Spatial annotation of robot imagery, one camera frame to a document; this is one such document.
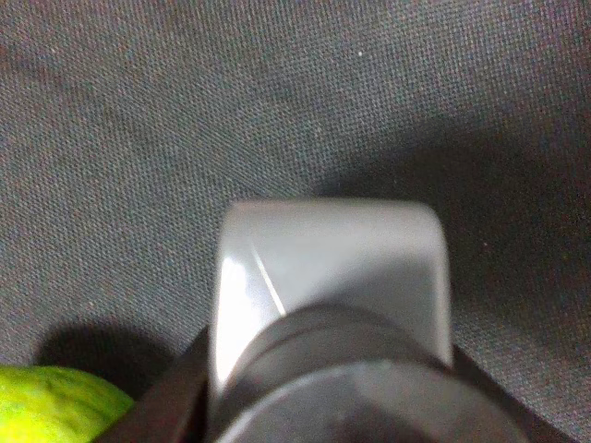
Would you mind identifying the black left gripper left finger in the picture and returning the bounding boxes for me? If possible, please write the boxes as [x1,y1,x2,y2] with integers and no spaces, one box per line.
[95,329,209,443]

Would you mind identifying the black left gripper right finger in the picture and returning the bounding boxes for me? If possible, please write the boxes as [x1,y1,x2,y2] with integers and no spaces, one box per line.
[453,345,575,443]

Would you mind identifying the black pump bottle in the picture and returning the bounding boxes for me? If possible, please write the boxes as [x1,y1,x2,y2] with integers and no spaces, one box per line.
[208,199,525,442]

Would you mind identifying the green lime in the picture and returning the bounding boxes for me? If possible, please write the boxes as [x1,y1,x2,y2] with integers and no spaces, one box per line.
[1,365,134,442]

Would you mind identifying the black table cloth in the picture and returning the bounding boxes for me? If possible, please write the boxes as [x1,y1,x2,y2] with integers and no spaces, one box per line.
[1,1,590,442]

